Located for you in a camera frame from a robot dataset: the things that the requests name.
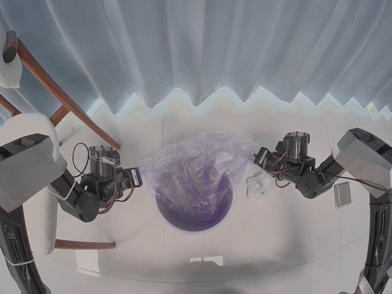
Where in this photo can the white curtain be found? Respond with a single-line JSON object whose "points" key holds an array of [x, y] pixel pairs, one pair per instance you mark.
{"points": [[196, 41]]}

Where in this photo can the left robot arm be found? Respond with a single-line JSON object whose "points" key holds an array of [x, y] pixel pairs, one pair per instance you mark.
{"points": [[27, 164]]}

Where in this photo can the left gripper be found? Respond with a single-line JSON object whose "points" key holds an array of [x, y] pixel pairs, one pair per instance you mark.
{"points": [[125, 177]]}

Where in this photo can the purple plastic bag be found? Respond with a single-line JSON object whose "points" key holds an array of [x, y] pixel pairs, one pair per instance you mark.
{"points": [[190, 164]]}

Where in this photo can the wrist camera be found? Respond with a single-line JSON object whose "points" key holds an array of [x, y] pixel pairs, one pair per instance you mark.
{"points": [[115, 161], [280, 148]]}

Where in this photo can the white trash bin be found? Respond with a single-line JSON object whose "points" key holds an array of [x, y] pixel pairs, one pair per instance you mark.
{"points": [[196, 231]]}

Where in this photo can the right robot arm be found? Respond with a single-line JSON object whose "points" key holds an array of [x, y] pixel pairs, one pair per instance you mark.
{"points": [[358, 158]]}

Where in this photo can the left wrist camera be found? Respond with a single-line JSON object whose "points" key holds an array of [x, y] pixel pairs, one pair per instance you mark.
{"points": [[115, 161]]}

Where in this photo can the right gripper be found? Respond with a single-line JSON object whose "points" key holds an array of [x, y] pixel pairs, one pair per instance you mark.
{"points": [[269, 161]]}

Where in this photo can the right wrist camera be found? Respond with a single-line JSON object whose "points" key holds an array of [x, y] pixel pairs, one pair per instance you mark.
{"points": [[280, 148]]}

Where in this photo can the wooden chair with white cushions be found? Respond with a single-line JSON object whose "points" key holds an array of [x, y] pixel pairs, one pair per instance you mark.
{"points": [[27, 124]]}

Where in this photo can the crumpled white paper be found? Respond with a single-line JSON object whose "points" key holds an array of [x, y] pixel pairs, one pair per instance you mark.
{"points": [[257, 188]]}

